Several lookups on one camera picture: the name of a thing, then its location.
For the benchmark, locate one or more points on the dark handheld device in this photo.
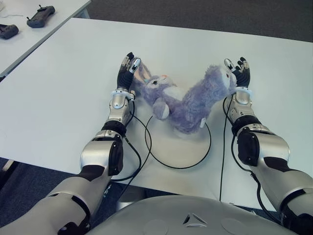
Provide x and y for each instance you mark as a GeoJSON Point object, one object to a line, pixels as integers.
{"type": "Point", "coordinates": [8, 31]}

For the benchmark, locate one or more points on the grey robot torso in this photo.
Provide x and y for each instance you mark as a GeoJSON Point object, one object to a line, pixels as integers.
{"type": "Point", "coordinates": [171, 215]}

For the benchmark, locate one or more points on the small metal clamp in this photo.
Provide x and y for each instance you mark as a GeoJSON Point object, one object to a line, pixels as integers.
{"type": "Point", "coordinates": [252, 211]}

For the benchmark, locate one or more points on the white side table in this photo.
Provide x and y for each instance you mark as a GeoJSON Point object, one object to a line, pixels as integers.
{"type": "Point", "coordinates": [49, 17]}

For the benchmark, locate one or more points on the black remote controller with antennas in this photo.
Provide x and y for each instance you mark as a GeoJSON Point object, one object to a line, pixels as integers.
{"type": "Point", "coordinates": [40, 16]}

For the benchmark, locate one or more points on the purple plush bunny doll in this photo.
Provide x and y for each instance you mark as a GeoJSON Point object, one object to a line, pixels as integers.
{"type": "Point", "coordinates": [185, 102]}

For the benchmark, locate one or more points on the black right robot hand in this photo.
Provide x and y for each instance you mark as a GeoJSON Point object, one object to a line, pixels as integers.
{"type": "Point", "coordinates": [240, 76]}

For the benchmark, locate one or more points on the white plate black rim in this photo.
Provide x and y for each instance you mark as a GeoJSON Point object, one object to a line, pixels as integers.
{"type": "Point", "coordinates": [185, 151]}

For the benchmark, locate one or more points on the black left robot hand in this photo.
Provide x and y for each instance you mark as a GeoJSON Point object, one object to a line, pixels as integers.
{"type": "Point", "coordinates": [124, 78]}

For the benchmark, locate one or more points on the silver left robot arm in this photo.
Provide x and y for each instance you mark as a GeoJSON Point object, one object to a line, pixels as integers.
{"type": "Point", "coordinates": [97, 151]}

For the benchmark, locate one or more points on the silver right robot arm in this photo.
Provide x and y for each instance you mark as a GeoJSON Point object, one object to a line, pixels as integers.
{"type": "Point", "coordinates": [264, 151]}

